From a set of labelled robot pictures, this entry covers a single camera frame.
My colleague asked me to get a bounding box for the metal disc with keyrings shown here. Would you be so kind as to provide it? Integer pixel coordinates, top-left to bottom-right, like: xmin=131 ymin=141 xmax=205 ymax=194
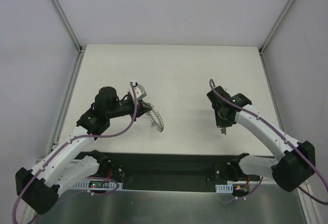
xmin=146 ymin=103 xmax=165 ymax=132

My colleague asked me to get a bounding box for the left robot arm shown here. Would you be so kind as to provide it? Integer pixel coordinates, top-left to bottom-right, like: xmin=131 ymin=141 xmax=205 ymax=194
xmin=15 ymin=82 xmax=152 ymax=215

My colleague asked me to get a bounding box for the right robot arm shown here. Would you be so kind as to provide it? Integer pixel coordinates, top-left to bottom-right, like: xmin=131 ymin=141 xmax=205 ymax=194
xmin=207 ymin=86 xmax=315 ymax=192

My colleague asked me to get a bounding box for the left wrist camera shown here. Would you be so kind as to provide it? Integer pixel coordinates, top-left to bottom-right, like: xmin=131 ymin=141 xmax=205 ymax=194
xmin=129 ymin=81 xmax=147 ymax=103

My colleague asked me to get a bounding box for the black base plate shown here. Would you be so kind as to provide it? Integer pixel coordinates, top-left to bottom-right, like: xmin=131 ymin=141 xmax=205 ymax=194
xmin=73 ymin=152 xmax=264 ymax=191

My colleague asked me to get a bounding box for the left aluminium frame post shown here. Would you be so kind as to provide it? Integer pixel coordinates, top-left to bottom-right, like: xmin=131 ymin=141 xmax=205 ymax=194
xmin=39 ymin=0 xmax=87 ymax=54

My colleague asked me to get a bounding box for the aluminium frame post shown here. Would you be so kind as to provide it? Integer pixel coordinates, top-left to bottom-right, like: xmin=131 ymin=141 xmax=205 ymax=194
xmin=259 ymin=0 xmax=297 ymax=56
xmin=39 ymin=0 xmax=87 ymax=54

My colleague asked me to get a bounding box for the right cable duct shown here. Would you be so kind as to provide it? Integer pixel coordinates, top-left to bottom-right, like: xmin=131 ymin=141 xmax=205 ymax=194
xmin=215 ymin=184 xmax=234 ymax=194

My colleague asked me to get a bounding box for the cable duct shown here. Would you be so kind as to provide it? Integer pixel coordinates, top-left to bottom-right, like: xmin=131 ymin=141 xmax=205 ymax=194
xmin=69 ymin=179 xmax=122 ymax=191
xmin=215 ymin=184 xmax=234 ymax=194

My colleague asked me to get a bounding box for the left cable duct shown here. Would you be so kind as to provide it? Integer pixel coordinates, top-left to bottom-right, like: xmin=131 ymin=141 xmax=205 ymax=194
xmin=69 ymin=179 xmax=122 ymax=191

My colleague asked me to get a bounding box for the right aluminium frame post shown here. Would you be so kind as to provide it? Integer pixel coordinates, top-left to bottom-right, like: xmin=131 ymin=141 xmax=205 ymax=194
xmin=259 ymin=0 xmax=297 ymax=56

